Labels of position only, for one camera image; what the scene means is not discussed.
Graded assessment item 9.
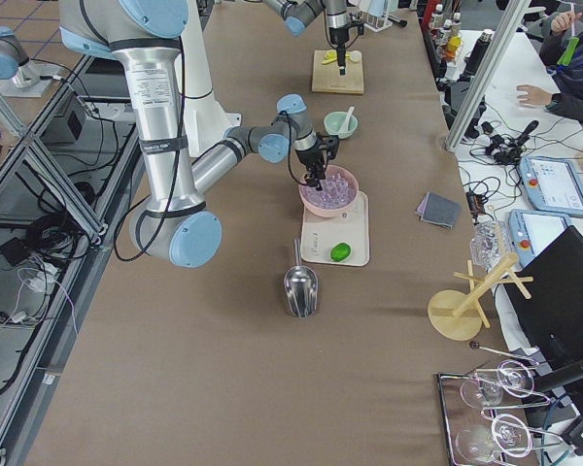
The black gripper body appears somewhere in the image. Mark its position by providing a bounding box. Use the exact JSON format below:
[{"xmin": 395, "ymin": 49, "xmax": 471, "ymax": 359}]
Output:
[
  {"xmin": 329, "ymin": 26, "xmax": 350, "ymax": 49},
  {"xmin": 295, "ymin": 138, "xmax": 339, "ymax": 177}
]

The white ceramic spoon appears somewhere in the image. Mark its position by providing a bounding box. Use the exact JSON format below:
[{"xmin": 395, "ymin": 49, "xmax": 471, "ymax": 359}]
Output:
[{"xmin": 339, "ymin": 106, "xmax": 355, "ymax": 132}]

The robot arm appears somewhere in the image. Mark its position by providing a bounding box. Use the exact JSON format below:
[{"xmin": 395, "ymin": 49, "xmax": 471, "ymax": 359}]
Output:
[
  {"xmin": 264, "ymin": 0, "xmax": 364, "ymax": 76},
  {"xmin": 58, "ymin": 1, "xmax": 339, "ymax": 268}
]

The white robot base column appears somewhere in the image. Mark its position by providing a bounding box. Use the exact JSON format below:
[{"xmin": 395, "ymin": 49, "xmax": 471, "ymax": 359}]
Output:
[{"xmin": 175, "ymin": 0, "xmax": 242, "ymax": 158}]

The pink bowl of ice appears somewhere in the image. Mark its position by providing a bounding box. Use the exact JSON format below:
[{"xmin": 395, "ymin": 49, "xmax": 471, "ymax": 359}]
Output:
[{"xmin": 298, "ymin": 165, "xmax": 359, "ymax": 218}]

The mint green bowl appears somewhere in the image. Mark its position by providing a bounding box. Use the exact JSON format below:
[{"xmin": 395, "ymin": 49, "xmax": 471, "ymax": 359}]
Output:
[{"xmin": 323, "ymin": 112, "xmax": 359, "ymax": 139}]

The metal ice scoop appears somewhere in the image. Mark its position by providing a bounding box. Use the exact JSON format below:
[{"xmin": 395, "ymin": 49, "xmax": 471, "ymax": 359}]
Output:
[{"xmin": 283, "ymin": 238, "xmax": 319, "ymax": 318}]

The yellow plastic knife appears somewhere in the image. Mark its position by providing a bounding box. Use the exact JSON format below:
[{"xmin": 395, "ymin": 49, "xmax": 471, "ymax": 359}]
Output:
[{"xmin": 322, "ymin": 55, "xmax": 336, "ymax": 65}]

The wooden cutting board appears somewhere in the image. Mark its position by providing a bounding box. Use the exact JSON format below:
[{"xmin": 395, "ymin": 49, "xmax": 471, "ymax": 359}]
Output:
[{"xmin": 311, "ymin": 50, "xmax": 364, "ymax": 95}]

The cream serving tray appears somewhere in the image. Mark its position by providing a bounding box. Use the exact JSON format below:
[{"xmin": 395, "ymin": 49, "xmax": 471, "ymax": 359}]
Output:
[{"xmin": 300, "ymin": 191, "xmax": 370, "ymax": 267}]

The green lime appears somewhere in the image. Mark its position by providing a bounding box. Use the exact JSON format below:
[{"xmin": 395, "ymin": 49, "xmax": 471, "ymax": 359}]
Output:
[{"xmin": 329, "ymin": 242, "xmax": 352, "ymax": 262}]

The grey folded cloth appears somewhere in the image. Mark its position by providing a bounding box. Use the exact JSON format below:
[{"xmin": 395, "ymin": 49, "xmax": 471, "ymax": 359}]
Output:
[{"xmin": 416, "ymin": 192, "xmax": 462, "ymax": 229}]

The black thermos bottle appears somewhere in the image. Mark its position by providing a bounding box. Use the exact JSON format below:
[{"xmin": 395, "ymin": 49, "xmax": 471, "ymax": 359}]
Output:
[{"xmin": 463, "ymin": 29, "xmax": 494, "ymax": 77}]

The wooden mug tree stand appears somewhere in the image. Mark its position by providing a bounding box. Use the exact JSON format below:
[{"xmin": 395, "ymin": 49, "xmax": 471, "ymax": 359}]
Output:
[{"xmin": 428, "ymin": 252, "xmax": 533, "ymax": 341}]

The near teach pendant tablet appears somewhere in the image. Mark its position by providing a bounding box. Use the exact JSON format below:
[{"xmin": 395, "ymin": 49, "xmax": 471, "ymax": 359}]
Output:
[{"xmin": 508, "ymin": 209, "xmax": 571, "ymax": 267}]

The teach pendant tablet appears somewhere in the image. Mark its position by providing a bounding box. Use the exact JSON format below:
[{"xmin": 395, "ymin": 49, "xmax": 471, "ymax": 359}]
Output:
[
  {"xmin": 518, "ymin": 155, "xmax": 583, "ymax": 217},
  {"xmin": 508, "ymin": 209, "xmax": 571, "ymax": 267}
]

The far teach pendant tablet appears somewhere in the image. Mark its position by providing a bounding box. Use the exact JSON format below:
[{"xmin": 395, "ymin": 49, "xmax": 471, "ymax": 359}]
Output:
[{"xmin": 518, "ymin": 155, "xmax": 583, "ymax": 217}]

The seated person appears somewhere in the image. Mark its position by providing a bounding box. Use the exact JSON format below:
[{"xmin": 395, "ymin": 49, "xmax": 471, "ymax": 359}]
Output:
[{"xmin": 516, "ymin": 10, "xmax": 583, "ymax": 123}]

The wine glass rack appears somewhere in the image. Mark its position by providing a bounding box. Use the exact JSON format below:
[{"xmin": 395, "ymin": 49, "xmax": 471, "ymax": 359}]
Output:
[{"xmin": 435, "ymin": 356, "xmax": 573, "ymax": 465}]

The white wire cup rack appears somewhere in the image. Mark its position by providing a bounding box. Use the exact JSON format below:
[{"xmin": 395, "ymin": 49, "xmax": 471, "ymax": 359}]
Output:
[{"xmin": 349, "ymin": 0, "xmax": 408, "ymax": 32}]

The aluminium frame post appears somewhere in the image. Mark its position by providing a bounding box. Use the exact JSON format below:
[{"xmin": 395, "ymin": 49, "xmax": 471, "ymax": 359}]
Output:
[{"xmin": 444, "ymin": 0, "xmax": 531, "ymax": 152}]

